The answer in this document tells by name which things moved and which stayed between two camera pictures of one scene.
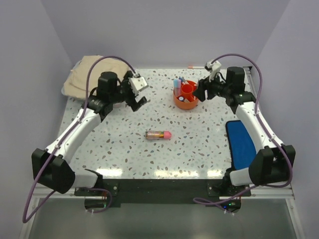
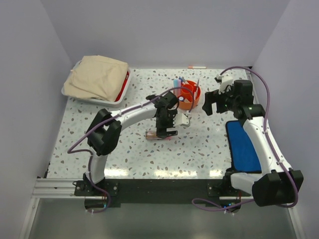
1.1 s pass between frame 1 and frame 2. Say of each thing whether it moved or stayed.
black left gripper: moved
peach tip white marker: stayed
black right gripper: moved
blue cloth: stayed
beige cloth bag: stayed
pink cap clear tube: stayed
